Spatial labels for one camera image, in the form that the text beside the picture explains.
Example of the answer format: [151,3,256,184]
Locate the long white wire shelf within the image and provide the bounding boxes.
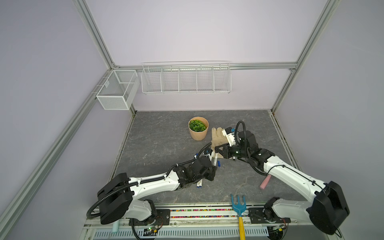
[141,61,232,94]

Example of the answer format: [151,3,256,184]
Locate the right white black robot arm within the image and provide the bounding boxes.
[212,128,350,235]

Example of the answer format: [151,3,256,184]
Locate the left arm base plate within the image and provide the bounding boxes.
[129,209,171,226]

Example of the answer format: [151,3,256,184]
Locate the green artificial plant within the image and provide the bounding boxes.
[189,120,207,133]

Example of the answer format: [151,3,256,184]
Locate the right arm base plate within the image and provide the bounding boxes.
[248,207,291,224]

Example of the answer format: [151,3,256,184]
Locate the teal garden fork yellow handle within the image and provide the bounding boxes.
[230,194,247,240]

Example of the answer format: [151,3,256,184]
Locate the beige work glove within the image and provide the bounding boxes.
[211,128,229,158]

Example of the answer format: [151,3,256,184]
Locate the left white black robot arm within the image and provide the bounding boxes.
[86,156,217,225]

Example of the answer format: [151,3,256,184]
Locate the beige plant pot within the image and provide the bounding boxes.
[188,117,209,141]

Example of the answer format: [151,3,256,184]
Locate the small white mesh basket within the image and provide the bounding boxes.
[96,70,140,111]

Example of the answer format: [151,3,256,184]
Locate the pink chalk block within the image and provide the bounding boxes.
[260,175,272,190]

